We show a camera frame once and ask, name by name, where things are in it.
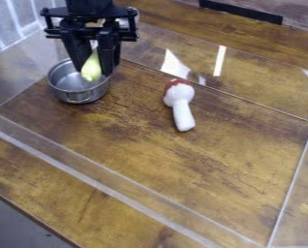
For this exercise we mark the black bar on table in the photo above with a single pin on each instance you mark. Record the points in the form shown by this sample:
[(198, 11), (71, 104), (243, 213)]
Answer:
[(240, 11)]

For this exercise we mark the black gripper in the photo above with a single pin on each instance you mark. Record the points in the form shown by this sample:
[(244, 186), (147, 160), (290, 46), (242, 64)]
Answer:
[(82, 20)]

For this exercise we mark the clear acrylic enclosure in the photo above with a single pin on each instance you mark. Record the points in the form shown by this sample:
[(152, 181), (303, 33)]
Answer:
[(112, 177)]

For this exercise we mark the small steel pot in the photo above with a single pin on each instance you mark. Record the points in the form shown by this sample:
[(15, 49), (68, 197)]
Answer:
[(71, 88)]

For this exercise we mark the green handled metal spoon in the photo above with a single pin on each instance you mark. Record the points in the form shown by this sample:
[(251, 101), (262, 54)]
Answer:
[(91, 69)]

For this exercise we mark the white red toy mushroom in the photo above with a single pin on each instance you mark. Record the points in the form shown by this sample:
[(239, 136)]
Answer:
[(179, 94)]

